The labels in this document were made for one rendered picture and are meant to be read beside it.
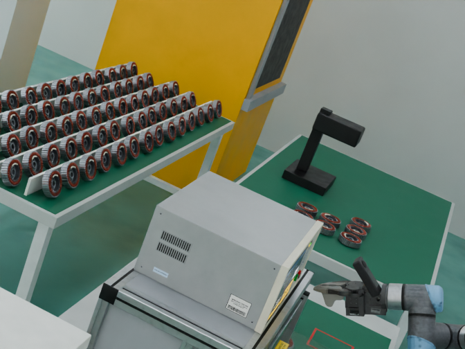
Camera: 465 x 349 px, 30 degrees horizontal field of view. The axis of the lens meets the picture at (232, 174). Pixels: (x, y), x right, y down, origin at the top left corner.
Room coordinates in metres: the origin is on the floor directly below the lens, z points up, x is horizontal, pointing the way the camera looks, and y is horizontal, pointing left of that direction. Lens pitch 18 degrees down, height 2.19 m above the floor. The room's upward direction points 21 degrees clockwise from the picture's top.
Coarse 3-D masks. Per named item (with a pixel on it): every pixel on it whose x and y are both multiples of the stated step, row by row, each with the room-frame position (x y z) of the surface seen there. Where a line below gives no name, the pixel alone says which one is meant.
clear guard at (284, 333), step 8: (280, 328) 2.22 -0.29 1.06; (288, 328) 2.24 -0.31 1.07; (280, 336) 2.18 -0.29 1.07; (288, 336) 2.20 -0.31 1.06; (296, 336) 2.22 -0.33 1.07; (272, 344) 2.12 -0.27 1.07; (296, 344) 2.17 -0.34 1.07; (304, 344) 2.19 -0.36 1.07; (312, 344) 2.20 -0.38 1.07; (320, 344) 2.22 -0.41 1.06
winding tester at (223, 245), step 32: (192, 192) 2.32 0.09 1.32; (224, 192) 2.42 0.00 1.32; (160, 224) 2.13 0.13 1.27; (192, 224) 2.11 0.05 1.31; (224, 224) 2.18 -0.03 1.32; (256, 224) 2.27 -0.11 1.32; (288, 224) 2.36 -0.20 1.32; (320, 224) 2.45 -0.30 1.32; (160, 256) 2.12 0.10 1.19; (192, 256) 2.10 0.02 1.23; (224, 256) 2.09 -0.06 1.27; (256, 256) 2.07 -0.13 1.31; (288, 256) 2.13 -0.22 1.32; (192, 288) 2.10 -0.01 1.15; (224, 288) 2.08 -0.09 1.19; (256, 288) 2.07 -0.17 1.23; (256, 320) 2.06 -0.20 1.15
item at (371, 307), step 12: (348, 288) 2.27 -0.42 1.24; (360, 288) 2.27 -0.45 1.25; (384, 288) 2.27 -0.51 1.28; (348, 300) 2.28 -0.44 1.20; (360, 300) 2.26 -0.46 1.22; (372, 300) 2.27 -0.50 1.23; (384, 300) 2.25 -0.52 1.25; (348, 312) 2.26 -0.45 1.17; (360, 312) 2.26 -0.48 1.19; (372, 312) 2.27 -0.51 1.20; (384, 312) 2.26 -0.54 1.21
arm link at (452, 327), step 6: (450, 324) 2.27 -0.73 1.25; (456, 324) 2.29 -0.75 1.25; (450, 330) 2.24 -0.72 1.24; (456, 330) 2.24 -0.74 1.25; (462, 330) 2.23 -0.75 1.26; (450, 336) 2.22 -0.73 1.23; (456, 336) 2.23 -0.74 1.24; (462, 336) 2.21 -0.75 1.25; (450, 342) 2.22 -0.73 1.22; (456, 342) 2.22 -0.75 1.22; (462, 342) 2.21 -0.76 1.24; (450, 348) 2.23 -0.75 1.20; (456, 348) 2.23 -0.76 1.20; (462, 348) 2.21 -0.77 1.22
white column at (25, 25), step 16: (0, 0) 5.60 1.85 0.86; (16, 0) 5.57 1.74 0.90; (32, 0) 5.76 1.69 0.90; (48, 0) 5.99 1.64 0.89; (0, 16) 5.59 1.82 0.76; (16, 16) 5.61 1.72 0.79; (32, 16) 5.82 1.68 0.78; (0, 32) 5.58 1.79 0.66; (16, 32) 5.67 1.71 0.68; (32, 32) 5.88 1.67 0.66; (0, 48) 5.58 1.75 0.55; (16, 48) 5.73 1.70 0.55; (32, 48) 5.95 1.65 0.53; (0, 64) 5.59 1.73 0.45; (16, 64) 5.79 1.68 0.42; (0, 80) 5.64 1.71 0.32; (16, 80) 5.86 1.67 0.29
